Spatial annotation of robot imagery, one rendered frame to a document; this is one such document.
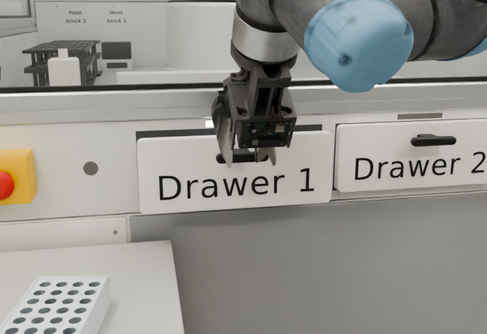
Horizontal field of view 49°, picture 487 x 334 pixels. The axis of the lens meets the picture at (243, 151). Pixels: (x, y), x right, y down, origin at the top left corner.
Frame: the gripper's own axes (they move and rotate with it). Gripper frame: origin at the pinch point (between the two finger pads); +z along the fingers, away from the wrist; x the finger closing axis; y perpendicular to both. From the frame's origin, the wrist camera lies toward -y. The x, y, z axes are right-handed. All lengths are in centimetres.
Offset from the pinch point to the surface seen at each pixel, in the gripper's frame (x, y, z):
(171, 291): -10.9, 16.0, 7.8
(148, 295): -13.8, 16.5, 7.5
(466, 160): 39.6, -3.5, 9.1
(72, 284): -22.4, 16.1, 3.5
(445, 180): 36.1, -1.6, 11.8
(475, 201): 43.5, -0.2, 16.9
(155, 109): -11.5, -10.5, 1.8
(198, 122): -5.1, -9.4, 3.8
